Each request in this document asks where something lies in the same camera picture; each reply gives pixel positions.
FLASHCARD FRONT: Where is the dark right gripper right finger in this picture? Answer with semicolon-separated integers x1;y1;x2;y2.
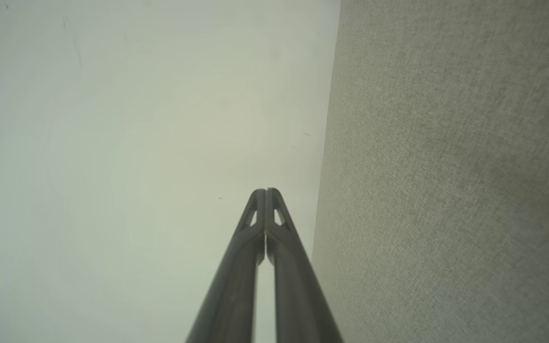
265;187;345;343

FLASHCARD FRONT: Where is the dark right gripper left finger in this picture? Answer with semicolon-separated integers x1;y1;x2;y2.
186;188;267;343

